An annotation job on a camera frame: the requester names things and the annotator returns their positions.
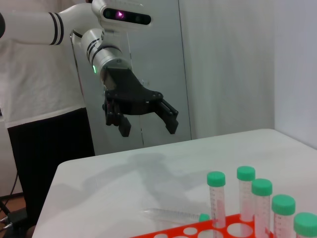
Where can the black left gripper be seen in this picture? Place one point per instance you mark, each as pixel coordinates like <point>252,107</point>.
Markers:
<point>131,99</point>

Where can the green capped clear test tube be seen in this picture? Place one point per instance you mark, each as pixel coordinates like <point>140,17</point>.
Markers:
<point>283,204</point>
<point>173,214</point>
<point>245,173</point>
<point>261,187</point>
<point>305,223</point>
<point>216,179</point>

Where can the orange test tube rack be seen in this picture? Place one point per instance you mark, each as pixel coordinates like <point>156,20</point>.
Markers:
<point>176,232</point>

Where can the person in white shirt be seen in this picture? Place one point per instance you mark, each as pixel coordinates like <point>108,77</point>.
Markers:
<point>37,81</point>

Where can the black floor device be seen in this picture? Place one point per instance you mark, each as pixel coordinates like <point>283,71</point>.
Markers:
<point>15,219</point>

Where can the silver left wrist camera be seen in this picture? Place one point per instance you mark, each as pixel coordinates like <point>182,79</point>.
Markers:
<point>128,17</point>

